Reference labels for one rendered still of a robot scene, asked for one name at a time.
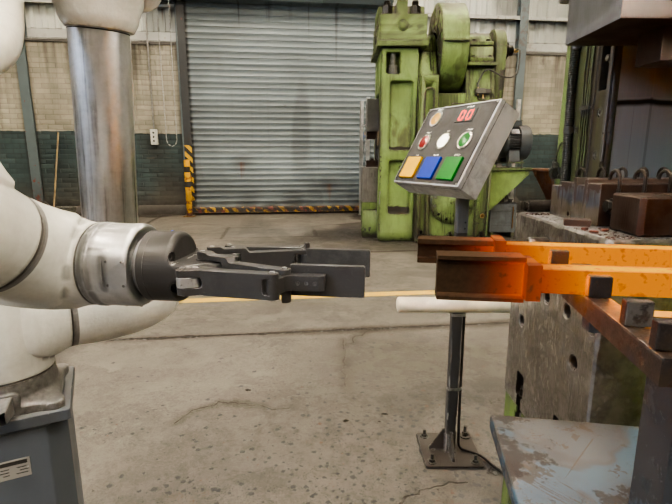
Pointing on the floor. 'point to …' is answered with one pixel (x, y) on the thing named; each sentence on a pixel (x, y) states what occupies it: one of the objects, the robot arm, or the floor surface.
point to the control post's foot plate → (434, 451)
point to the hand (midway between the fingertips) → (339, 270)
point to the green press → (453, 79)
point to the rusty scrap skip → (544, 181)
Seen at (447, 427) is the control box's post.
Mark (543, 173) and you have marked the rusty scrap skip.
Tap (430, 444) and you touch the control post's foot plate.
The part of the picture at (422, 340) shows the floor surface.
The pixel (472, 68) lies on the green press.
